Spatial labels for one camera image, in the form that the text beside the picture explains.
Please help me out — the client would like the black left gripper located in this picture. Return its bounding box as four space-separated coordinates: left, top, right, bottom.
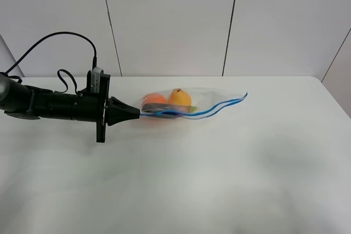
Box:
71 73 140 143

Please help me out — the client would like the clear zip bag blue seal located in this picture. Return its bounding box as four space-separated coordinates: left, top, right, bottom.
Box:
140 88 248 120

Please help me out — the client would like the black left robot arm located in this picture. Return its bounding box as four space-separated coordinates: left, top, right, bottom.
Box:
1 70 140 143

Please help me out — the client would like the purple eggplant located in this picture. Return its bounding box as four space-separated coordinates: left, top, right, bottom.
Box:
140 103 197 119

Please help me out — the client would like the orange fruit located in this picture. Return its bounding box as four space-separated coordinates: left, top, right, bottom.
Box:
142 93 167 105

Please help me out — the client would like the yellow pear fruit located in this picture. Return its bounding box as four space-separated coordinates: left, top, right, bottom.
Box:
168 89 192 106

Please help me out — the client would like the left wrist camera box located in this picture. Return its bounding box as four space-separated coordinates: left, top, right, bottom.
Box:
87 67 104 94

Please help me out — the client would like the black camera cable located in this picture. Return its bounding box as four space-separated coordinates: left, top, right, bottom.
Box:
4 31 99 94

